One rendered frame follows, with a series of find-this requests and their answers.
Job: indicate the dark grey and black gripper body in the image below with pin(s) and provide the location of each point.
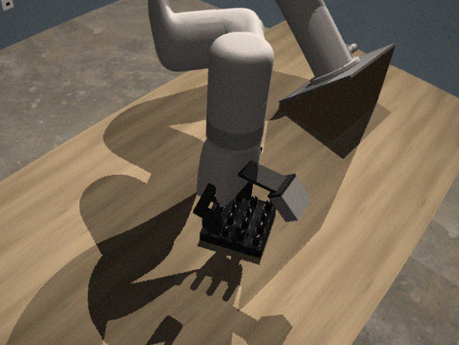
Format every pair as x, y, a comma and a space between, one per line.
220, 167

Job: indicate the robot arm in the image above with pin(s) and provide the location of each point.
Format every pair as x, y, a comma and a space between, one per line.
239, 75

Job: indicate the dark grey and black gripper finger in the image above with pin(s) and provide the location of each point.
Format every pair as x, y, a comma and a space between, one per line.
202, 210
246, 192

